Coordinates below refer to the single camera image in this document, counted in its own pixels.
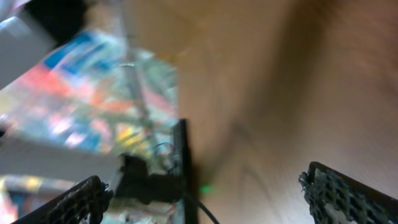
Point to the colourful abstract wall painting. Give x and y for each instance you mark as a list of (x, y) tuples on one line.
[(87, 95)]

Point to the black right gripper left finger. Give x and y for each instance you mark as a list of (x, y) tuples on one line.
[(86, 202)]

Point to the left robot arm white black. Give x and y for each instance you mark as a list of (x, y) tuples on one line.
[(26, 38)]

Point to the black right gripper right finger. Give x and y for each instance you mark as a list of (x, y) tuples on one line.
[(335, 198)]

